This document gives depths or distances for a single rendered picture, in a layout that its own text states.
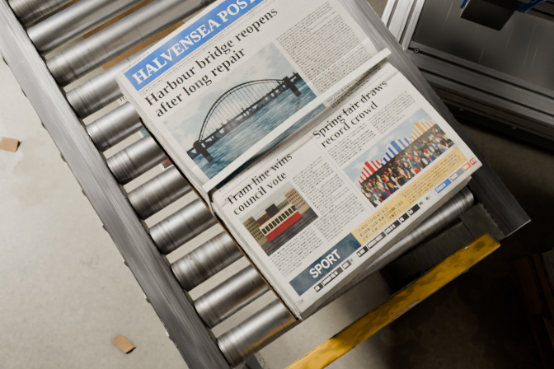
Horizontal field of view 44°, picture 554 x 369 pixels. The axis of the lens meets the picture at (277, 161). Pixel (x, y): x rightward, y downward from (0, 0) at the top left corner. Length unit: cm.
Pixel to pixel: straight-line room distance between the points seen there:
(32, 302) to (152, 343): 33
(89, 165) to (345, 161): 43
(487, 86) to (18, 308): 132
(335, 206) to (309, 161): 6
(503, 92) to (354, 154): 102
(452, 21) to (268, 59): 106
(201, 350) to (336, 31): 49
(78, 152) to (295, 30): 41
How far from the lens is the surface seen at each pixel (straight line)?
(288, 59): 87
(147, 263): 105
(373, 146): 85
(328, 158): 84
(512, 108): 181
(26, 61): 118
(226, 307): 104
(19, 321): 193
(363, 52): 89
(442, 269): 105
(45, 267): 193
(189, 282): 105
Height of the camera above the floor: 183
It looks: 75 degrees down
